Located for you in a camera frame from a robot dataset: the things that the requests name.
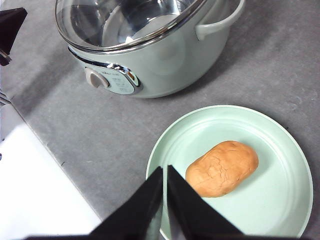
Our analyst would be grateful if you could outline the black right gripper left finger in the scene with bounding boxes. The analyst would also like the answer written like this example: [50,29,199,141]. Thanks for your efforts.
[26,166,164,240]

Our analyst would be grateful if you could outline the white board at table edge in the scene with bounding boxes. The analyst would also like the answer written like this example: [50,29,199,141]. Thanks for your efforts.
[0,102,101,240]

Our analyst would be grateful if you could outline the brown potato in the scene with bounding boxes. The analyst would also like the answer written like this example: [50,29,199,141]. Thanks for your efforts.
[185,140,259,198]

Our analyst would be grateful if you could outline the glass steamer lid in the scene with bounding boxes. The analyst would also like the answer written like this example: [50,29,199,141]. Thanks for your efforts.
[55,0,208,54]

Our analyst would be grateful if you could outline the green plate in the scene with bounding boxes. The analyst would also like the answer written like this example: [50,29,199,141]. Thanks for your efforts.
[146,105,314,237]

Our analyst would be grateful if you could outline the green electric steamer pot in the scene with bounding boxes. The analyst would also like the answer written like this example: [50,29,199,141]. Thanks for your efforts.
[68,0,245,98]

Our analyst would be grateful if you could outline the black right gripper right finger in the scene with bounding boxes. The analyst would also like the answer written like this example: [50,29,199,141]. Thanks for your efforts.
[167,164,272,240]

